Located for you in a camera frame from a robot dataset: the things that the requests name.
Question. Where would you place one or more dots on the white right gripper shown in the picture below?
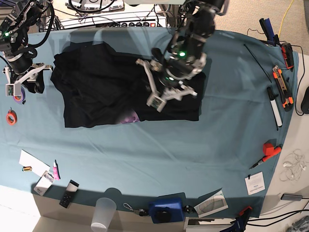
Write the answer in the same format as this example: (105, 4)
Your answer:
(31, 79)

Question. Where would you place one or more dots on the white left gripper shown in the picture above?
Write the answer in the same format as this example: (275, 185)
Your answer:
(164, 87)

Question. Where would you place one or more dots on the black printed t-shirt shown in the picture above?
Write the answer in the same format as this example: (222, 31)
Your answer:
(101, 86)

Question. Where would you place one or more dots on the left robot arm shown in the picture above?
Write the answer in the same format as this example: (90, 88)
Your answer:
(183, 58)

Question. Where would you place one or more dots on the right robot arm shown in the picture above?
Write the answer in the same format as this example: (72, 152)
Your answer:
(18, 54)

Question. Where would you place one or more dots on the purple tape roll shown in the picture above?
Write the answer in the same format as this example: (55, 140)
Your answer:
(20, 98)

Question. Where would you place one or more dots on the orange tape roll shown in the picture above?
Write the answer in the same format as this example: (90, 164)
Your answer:
(11, 117)

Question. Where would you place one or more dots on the white paper sheet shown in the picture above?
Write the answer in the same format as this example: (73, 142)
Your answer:
(38, 167)

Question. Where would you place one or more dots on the teal table cloth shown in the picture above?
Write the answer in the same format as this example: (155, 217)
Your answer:
(137, 162)

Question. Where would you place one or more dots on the small brass battery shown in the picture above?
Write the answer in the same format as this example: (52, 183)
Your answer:
(27, 168)

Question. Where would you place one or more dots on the white power strip red light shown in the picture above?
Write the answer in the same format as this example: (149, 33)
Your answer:
(119, 19)

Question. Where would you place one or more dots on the pink glue tube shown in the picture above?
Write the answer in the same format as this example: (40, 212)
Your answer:
(56, 171)

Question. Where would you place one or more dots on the white packaged card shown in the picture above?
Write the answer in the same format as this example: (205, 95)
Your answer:
(44, 183)

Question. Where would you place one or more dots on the black zip tie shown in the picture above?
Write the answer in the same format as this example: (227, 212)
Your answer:
(252, 54)

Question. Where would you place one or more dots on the black white remote control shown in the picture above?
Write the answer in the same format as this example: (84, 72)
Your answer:
(69, 194)

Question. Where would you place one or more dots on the blue box device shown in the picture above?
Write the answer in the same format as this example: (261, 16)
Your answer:
(166, 210)

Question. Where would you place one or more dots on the metal carabiner clip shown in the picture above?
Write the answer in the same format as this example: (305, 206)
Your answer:
(139, 212)

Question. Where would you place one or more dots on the white black marker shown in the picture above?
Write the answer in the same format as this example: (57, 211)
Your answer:
(276, 113)

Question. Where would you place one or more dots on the clear plastic cup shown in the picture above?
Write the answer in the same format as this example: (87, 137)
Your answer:
(104, 211)

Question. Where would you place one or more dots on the orange plastic block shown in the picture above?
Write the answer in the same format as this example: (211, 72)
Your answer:
(271, 148)

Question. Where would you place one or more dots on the white printed card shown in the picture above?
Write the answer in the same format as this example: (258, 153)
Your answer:
(255, 183)

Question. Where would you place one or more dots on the orange black utility knife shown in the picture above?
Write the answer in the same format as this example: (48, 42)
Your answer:
(284, 90)

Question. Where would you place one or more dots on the red black tool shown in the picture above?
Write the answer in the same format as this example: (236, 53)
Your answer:
(287, 53)

